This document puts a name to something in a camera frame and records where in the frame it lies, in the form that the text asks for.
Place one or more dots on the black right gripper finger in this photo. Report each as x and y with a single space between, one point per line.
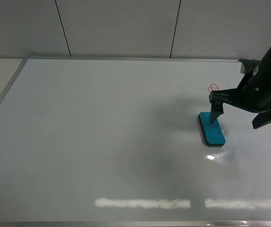
216 111
261 120

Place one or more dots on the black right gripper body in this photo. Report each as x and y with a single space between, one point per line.
253 93

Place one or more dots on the teal whiteboard eraser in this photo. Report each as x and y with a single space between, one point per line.
211 132

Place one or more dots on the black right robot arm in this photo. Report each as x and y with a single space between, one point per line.
253 94

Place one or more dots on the red marker scribble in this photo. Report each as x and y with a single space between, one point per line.
213 87

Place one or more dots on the white whiteboard with aluminium frame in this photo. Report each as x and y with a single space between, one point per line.
117 143

